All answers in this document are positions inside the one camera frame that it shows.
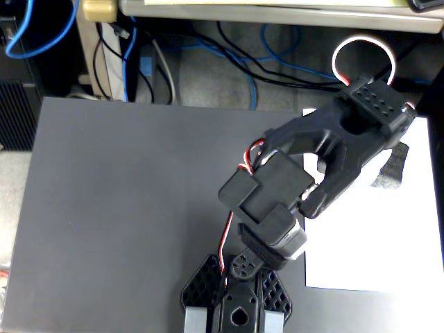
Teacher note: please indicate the black foam cube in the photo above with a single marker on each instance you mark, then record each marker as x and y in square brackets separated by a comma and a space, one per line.
[391, 171]

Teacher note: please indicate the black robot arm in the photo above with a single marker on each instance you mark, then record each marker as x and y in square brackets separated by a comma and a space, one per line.
[333, 145]

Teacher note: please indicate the blue plug connector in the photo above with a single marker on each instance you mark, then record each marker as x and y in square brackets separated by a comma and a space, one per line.
[146, 66]

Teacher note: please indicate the dark grey mat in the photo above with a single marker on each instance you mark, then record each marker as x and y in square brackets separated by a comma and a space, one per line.
[104, 225]

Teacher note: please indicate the beige desk leg panel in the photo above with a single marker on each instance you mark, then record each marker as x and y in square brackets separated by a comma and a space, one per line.
[111, 66]

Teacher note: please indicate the grey metal clamp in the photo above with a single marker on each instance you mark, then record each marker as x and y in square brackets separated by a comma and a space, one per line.
[274, 322]
[195, 320]

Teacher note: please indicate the grey desk edge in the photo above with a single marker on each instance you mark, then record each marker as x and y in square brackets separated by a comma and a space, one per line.
[277, 15]

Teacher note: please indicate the white paper sheet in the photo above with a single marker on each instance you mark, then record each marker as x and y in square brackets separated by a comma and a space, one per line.
[374, 243]

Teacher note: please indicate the beige plastic box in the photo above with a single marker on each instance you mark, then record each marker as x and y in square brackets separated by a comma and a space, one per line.
[98, 9]

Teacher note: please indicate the black computer tower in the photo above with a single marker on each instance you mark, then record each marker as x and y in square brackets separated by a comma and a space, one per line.
[15, 114]

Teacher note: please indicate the black object on desk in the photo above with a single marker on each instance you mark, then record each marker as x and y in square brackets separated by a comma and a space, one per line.
[425, 4]

